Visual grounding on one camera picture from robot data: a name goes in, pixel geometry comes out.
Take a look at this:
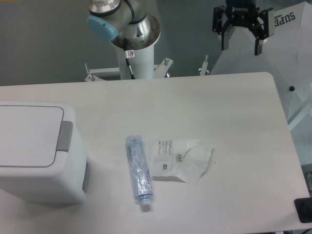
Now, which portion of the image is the torn white paper package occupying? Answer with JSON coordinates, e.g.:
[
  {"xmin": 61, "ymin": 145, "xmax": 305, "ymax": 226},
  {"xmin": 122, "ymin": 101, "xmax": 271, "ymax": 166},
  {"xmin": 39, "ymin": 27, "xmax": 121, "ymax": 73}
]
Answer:
[{"xmin": 151, "ymin": 137, "xmax": 215, "ymax": 185}]

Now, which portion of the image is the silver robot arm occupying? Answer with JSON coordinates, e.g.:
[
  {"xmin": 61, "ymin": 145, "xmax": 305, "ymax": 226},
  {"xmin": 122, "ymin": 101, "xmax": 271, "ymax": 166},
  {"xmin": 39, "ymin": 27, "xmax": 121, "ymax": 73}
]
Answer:
[{"xmin": 87, "ymin": 0, "xmax": 275, "ymax": 56}]

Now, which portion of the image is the black cable on pedestal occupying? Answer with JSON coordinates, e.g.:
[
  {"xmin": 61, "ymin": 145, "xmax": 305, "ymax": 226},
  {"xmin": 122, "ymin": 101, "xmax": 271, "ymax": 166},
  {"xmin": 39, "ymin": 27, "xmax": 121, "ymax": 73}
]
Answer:
[{"xmin": 123, "ymin": 38, "xmax": 136, "ymax": 80}]

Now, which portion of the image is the white metal base frame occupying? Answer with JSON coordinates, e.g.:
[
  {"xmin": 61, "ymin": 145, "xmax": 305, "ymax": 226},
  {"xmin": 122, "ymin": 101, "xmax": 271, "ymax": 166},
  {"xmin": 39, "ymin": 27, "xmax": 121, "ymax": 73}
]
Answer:
[{"xmin": 84, "ymin": 55, "xmax": 210, "ymax": 82}]

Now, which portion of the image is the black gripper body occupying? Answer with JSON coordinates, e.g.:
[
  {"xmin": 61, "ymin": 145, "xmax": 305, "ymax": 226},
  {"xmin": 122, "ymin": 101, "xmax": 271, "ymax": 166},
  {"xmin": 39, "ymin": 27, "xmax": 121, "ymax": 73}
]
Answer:
[{"xmin": 224, "ymin": 0, "xmax": 260, "ymax": 27}]

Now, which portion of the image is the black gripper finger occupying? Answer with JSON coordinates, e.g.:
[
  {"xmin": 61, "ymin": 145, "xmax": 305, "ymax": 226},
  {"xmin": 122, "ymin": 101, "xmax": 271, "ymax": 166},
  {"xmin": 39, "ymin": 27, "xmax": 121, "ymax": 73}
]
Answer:
[
  {"xmin": 249, "ymin": 7, "xmax": 275, "ymax": 56},
  {"xmin": 212, "ymin": 5, "xmax": 234, "ymax": 50}
]

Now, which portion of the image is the grey lid push button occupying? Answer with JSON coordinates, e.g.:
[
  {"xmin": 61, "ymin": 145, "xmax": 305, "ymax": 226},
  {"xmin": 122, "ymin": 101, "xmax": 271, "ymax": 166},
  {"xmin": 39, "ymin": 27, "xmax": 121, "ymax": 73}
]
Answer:
[{"xmin": 56, "ymin": 121, "xmax": 73, "ymax": 152}]

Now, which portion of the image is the white umbrella with lettering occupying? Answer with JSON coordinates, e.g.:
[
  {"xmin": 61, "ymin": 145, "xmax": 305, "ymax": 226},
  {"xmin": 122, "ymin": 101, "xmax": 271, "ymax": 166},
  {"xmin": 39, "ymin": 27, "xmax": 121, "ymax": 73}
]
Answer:
[{"xmin": 209, "ymin": 0, "xmax": 312, "ymax": 166}]

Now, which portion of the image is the crushed clear plastic bottle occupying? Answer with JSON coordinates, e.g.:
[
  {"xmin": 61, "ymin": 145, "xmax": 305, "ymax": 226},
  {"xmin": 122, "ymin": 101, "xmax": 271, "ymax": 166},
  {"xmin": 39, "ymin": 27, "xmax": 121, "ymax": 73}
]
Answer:
[{"xmin": 125, "ymin": 135, "xmax": 153, "ymax": 212}]

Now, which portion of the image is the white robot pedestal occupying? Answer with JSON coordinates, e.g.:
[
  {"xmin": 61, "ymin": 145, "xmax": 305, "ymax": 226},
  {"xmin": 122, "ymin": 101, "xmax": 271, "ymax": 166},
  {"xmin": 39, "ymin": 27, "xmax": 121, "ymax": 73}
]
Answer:
[{"xmin": 112, "ymin": 13, "xmax": 161, "ymax": 67}]

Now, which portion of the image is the white plastic trash can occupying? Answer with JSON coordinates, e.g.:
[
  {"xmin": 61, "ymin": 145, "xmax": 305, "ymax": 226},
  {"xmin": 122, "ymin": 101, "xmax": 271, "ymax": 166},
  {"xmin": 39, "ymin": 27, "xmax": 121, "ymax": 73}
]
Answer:
[{"xmin": 0, "ymin": 101, "xmax": 91, "ymax": 203}]

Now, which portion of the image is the white trash can lid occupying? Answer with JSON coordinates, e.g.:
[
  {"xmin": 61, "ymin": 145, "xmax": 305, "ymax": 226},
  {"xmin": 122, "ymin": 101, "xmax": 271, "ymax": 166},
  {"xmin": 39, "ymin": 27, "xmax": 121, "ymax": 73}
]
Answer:
[{"xmin": 0, "ymin": 105, "xmax": 63, "ymax": 167}]

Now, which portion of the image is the black device at table edge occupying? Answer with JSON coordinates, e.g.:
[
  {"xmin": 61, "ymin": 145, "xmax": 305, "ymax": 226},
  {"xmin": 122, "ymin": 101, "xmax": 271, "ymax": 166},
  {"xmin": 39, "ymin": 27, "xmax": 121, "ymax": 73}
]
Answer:
[{"xmin": 294, "ymin": 197, "xmax": 312, "ymax": 223}]

